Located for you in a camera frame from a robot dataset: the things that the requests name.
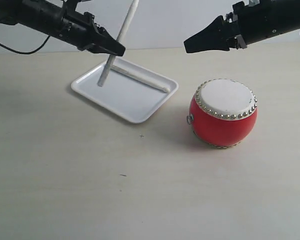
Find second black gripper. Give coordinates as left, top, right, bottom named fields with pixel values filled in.
left=183, top=0, right=300, bottom=53

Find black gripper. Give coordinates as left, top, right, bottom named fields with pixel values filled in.
left=52, top=0, right=126, bottom=57

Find white drumstick with grey marks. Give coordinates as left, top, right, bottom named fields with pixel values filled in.
left=97, top=0, right=139, bottom=87

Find white drumstick with ribbed grip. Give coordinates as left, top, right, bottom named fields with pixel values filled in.
left=110, top=65, right=171, bottom=93

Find second grey robot arm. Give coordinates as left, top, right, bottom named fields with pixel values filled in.
left=183, top=0, right=300, bottom=54

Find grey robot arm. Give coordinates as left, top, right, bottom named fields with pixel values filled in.
left=0, top=0, right=126, bottom=57

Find small red drum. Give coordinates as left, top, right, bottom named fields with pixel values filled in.
left=186, top=78, right=258, bottom=149

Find white rectangular plastic tray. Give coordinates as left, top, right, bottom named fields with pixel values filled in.
left=70, top=58, right=179, bottom=124

